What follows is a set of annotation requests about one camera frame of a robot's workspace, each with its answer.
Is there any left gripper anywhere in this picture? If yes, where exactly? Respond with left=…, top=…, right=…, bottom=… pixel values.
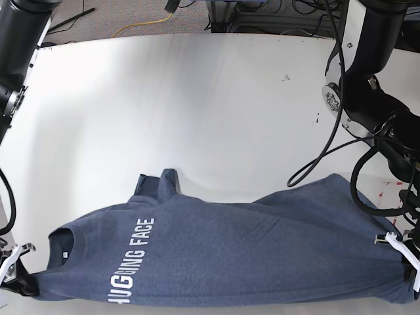
left=373, top=232, right=419, bottom=263

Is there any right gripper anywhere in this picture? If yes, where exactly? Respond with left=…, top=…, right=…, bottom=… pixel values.
left=1, top=243, right=39, bottom=297

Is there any blue T-shirt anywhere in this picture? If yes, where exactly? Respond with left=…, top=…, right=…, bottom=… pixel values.
left=34, top=169, right=415, bottom=307

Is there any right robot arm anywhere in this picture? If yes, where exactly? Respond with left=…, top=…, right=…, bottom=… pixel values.
left=1, top=0, right=62, bottom=297

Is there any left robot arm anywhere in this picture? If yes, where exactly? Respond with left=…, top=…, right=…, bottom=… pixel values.
left=322, top=1, right=419, bottom=264

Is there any red tape rectangle marking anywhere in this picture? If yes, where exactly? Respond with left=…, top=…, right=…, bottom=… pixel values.
left=377, top=180, right=408, bottom=209

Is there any yellow cable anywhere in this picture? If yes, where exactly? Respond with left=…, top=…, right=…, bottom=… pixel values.
left=116, top=11, right=173, bottom=36

